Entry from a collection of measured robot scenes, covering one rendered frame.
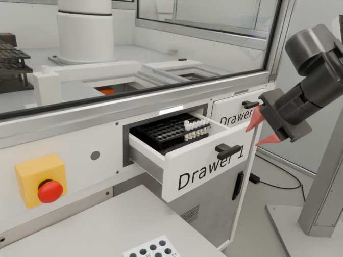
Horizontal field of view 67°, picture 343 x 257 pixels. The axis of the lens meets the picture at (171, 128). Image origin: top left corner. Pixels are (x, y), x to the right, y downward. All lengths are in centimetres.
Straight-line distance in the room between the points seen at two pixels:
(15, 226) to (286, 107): 55
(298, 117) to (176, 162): 23
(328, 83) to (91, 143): 44
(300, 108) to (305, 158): 193
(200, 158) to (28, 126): 33
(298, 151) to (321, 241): 85
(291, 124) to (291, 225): 135
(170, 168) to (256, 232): 129
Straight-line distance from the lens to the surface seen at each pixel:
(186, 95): 69
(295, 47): 50
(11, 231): 63
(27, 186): 50
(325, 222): 176
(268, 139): 52
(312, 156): 238
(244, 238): 167
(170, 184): 51
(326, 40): 50
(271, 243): 170
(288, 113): 49
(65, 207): 64
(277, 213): 186
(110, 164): 62
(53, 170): 50
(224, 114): 83
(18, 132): 50
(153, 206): 62
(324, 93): 46
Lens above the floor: 118
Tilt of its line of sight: 26 degrees down
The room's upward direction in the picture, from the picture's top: 5 degrees clockwise
